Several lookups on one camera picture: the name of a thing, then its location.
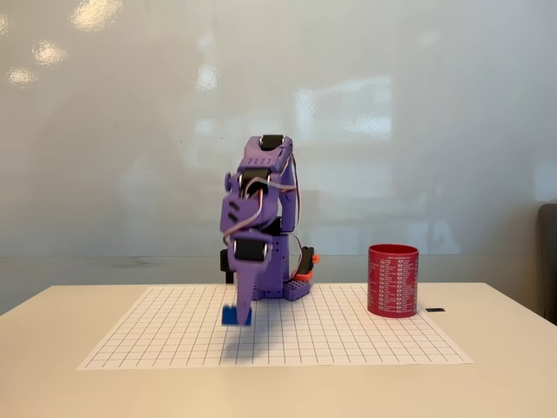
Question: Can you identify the blue toy brick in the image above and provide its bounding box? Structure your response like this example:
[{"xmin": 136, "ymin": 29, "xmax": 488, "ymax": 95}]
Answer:
[{"xmin": 221, "ymin": 305, "xmax": 254, "ymax": 327}]

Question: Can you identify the red cup with white print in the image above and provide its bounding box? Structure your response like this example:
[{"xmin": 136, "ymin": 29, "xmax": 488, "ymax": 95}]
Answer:
[{"xmin": 367, "ymin": 244, "xmax": 420, "ymax": 320}]

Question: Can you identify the black clamp with orange pad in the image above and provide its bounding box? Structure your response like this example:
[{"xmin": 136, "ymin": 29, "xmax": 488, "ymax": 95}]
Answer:
[{"xmin": 218, "ymin": 248, "xmax": 236, "ymax": 285}]

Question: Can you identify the black clamp with orange knob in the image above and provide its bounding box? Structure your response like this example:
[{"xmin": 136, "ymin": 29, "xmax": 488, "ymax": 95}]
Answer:
[{"xmin": 292, "ymin": 245, "xmax": 322, "ymax": 281}]

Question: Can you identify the white grid paper sheet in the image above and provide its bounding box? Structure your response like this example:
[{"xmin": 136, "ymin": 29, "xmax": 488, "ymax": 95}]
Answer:
[{"xmin": 77, "ymin": 285, "xmax": 475, "ymax": 372}]

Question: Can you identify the red white black servo cable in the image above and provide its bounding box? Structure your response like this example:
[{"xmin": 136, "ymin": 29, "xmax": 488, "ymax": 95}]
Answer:
[{"xmin": 222, "ymin": 150, "xmax": 304, "ymax": 247}]

